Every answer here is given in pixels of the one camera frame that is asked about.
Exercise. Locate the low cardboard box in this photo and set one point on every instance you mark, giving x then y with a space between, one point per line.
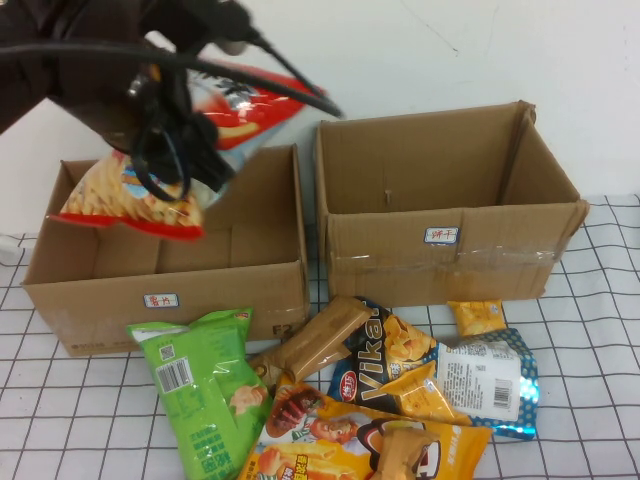
100 310

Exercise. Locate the tall taped cardboard box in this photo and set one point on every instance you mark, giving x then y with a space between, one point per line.
400 270

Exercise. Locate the small yellow snack packet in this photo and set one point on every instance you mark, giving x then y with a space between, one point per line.
475 317
420 395

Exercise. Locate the polka-dot bag with white label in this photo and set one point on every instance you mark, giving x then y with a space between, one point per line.
480 380

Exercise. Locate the white label with red handwriting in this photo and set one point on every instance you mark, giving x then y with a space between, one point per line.
441 236
161 300

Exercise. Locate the large orange chips bag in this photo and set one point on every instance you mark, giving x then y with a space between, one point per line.
325 450

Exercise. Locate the green chips bag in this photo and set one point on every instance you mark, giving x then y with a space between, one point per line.
200 380

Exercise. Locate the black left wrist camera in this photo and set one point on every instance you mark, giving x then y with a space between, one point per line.
195 22

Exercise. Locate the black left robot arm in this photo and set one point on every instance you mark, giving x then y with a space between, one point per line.
75 25

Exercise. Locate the blue Vikat chips bag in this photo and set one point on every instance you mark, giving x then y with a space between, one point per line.
370 370

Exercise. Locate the red shrimp chips bag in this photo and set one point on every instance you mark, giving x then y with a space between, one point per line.
100 195

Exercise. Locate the small brown snack packet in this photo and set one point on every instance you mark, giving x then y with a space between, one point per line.
400 455

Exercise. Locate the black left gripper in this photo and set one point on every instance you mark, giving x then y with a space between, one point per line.
165 110

